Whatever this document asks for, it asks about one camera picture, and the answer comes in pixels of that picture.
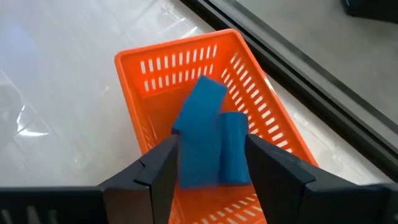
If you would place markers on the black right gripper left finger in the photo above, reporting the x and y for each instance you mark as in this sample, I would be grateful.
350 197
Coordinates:
149 193

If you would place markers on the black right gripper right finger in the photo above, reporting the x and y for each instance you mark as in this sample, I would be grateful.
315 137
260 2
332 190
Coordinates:
286 199

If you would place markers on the blue block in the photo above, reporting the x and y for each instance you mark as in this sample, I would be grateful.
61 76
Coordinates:
214 161
202 105

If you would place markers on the orange plastic basket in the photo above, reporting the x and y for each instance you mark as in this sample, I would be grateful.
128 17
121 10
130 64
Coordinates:
155 105

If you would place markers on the dark object beyond table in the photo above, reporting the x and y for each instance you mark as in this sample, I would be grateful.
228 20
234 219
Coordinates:
373 9

